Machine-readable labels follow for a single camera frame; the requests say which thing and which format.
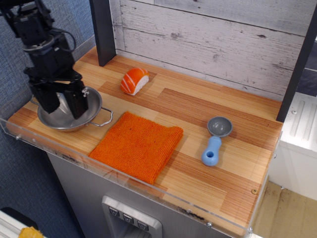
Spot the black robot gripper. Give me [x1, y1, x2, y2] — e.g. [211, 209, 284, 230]
[23, 34, 88, 119]

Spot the stainless steel bowl with handles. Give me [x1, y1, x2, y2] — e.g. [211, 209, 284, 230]
[30, 87, 113, 132]

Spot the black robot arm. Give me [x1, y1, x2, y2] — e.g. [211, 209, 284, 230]
[0, 0, 88, 119]

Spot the toy salmon nigiri sushi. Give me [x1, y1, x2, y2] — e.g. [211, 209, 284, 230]
[120, 67, 150, 96]

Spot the orange folded cloth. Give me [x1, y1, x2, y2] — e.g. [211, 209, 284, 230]
[89, 112, 183, 185]

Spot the grey cabinet with button panel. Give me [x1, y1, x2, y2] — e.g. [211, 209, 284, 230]
[48, 154, 227, 238]

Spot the yellow object bottom left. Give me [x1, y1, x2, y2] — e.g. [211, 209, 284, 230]
[18, 227, 44, 238]

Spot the blue grey toy scoop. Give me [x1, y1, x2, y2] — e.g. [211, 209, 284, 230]
[201, 117, 233, 167]

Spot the white toy sink counter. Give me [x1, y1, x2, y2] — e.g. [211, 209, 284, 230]
[268, 93, 317, 200]

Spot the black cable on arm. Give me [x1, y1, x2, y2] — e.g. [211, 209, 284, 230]
[51, 28, 76, 54]

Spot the clear acrylic guard rail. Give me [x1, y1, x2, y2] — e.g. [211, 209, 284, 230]
[0, 34, 283, 236]

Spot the right dark vertical post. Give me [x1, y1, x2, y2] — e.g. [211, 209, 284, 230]
[276, 6, 317, 122]

